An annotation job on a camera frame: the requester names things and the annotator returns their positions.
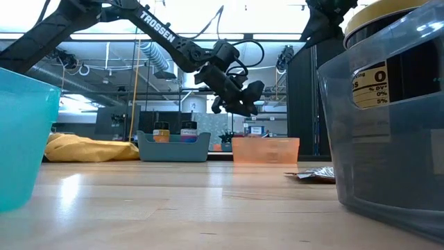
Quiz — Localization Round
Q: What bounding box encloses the dark grey cabinet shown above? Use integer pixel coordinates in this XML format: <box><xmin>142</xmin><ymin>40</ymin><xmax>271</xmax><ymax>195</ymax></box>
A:
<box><xmin>95</xmin><ymin>105</ymin><xmax>142</xmax><ymax>142</ymax></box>

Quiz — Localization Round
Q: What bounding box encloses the black-lid orange-label turmeric jar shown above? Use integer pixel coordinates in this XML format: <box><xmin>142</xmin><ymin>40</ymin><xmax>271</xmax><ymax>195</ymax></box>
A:
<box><xmin>153</xmin><ymin>121</ymin><xmax>171</xmax><ymax>144</ymax></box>

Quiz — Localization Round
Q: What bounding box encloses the small potted plant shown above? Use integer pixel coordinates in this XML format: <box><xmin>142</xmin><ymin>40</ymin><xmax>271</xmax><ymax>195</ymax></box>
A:
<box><xmin>213</xmin><ymin>128</ymin><xmax>237</xmax><ymax>153</ymax></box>

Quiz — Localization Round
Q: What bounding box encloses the large silver ceiling duct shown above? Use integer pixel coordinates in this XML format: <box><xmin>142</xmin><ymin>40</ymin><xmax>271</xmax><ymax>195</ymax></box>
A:
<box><xmin>26</xmin><ymin>64</ymin><xmax>119</xmax><ymax>107</ymax></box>

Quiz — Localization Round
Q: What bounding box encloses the yellow-lid dark spice jar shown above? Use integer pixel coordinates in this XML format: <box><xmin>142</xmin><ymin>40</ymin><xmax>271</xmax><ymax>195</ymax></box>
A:
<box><xmin>343</xmin><ymin>0</ymin><xmax>444</xmax><ymax>147</ymax></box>

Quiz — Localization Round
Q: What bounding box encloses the silver foil packet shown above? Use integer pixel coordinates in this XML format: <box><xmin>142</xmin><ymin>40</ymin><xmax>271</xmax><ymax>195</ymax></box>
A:
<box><xmin>284</xmin><ymin>166</ymin><xmax>336</xmax><ymax>185</ymax></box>

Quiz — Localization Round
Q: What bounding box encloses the flexible ribbed duct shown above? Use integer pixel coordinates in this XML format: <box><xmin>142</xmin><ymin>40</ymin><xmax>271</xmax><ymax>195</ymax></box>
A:
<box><xmin>139</xmin><ymin>41</ymin><xmax>171</xmax><ymax>72</ymax></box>

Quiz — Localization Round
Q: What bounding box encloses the orange translucent plastic bin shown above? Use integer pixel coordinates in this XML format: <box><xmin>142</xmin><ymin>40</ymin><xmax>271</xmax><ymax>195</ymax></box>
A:
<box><xmin>231</xmin><ymin>137</ymin><xmax>300</xmax><ymax>165</ymax></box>

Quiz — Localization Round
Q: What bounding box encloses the grey translucent plastic bin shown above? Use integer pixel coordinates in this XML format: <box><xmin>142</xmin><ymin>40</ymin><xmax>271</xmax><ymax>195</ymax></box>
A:
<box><xmin>317</xmin><ymin>0</ymin><xmax>444</xmax><ymax>244</ymax></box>

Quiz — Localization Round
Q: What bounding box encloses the yellow hanging cord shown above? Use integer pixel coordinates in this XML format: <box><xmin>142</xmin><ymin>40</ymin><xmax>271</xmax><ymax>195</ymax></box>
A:
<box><xmin>128</xmin><ymin>27</ymin><xmax>142</xmax><ymax>142</ymax></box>

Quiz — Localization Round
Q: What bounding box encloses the black-lid purple-label spice jar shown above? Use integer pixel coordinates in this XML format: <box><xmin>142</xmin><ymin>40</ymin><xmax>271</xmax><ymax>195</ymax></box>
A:
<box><xmin>180</xmin><ymin>120</ymin><xmax>198</xmax><ymax>144</ymax></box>

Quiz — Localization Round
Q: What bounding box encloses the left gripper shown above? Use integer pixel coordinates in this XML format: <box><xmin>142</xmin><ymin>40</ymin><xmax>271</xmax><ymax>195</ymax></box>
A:
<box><xmin>194</xmin><ymin>63</ymin><xmax>266</xmax><ymax>117</ymax></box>

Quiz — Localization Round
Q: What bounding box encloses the white cylindrical tank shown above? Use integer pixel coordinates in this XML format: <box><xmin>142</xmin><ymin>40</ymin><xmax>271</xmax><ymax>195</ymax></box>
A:
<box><xmin>182</xmin><ymin>71</ymin><xmax>203</xmax><ymax>90</ymax></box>

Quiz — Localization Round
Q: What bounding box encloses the black hanging ceiling device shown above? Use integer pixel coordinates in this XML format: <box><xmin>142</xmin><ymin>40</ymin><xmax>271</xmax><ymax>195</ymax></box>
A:
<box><xmin>48</xmin><ymin>48</ymin><xmax>79</xmax><ymax>71</ymax></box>

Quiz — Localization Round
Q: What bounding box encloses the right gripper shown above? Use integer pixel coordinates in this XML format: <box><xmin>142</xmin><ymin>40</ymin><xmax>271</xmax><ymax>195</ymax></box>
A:
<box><xmin>299</xmin><ymin>0</ymin><xmax>359</xmax><ymax>50</ymax></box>

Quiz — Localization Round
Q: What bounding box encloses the yellow cloth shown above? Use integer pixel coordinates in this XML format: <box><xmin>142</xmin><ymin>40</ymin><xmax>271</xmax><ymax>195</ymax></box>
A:
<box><xmin>44</xmin><ymin>133</ymin><xmax>140</xmax><ymax>163</ymax></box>

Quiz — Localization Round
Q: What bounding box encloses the blue-grey plastic bin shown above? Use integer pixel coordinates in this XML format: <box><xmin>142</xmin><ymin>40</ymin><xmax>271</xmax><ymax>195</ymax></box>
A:
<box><xmin>137</xmin><ymin>130</ymin><xmax>212</xmax><ymax>163</ymax></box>

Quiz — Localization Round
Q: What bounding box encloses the teal plastic bin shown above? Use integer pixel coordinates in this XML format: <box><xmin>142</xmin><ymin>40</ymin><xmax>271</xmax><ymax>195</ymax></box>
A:
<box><xmin>0</xmin><ymin>67</ymin><xmax>62</xmax><ymax>214</ymax></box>

